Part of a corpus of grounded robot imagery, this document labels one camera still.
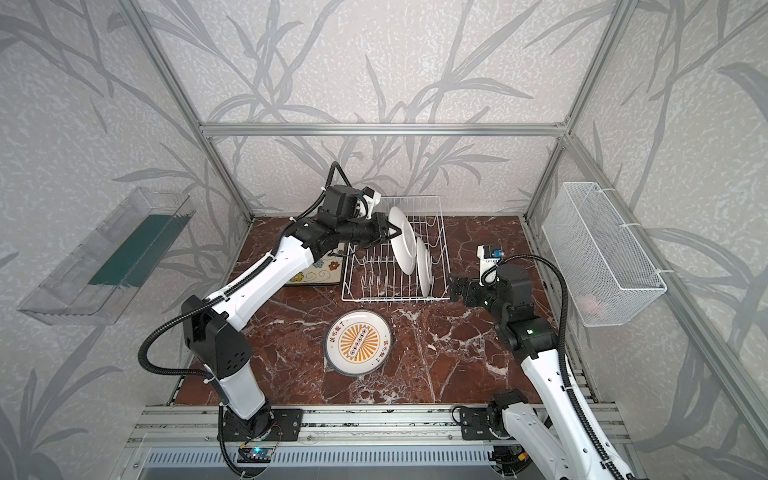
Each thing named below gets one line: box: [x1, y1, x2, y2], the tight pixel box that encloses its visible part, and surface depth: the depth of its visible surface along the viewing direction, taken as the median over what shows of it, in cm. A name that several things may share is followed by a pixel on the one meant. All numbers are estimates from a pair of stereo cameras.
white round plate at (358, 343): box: [324, 309, 393, 378], surface depth 88 cm
